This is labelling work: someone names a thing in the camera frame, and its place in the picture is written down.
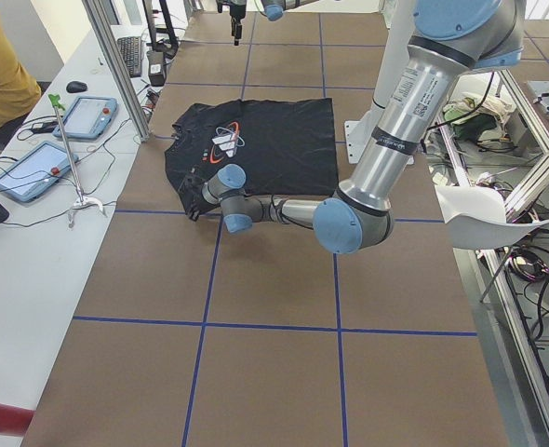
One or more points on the black printed t-shirt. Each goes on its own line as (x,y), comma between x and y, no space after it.
(285,148)

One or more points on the black computer keyboard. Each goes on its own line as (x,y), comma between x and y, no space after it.
(130,49)

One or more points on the white chair seat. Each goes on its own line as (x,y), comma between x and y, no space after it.
(476,219)

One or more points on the white pedestal column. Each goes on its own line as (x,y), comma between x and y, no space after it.
(395,58)

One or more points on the aluminium frame post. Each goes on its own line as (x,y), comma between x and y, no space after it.
(104,33)

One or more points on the red cylinder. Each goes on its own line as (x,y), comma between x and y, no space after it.
(14,421)

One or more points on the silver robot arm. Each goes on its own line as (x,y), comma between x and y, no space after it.
(430,45)
(272,9)

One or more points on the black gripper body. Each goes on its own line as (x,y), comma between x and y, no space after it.
(195,196)
(234,12)

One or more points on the teach pendant tablet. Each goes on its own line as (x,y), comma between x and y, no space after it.
(31,176)
(87,117)

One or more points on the metal stand rod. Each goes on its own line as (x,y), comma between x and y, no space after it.
(82,200)

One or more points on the black computer mouse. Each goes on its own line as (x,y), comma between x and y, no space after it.
(76,87)

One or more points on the near teach pendant tablet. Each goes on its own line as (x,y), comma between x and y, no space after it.
(31,176)

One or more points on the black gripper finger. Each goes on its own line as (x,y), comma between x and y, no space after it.
(237,34)
(233,30)

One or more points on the far teach pendant tablet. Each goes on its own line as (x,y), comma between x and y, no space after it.
(87,117)

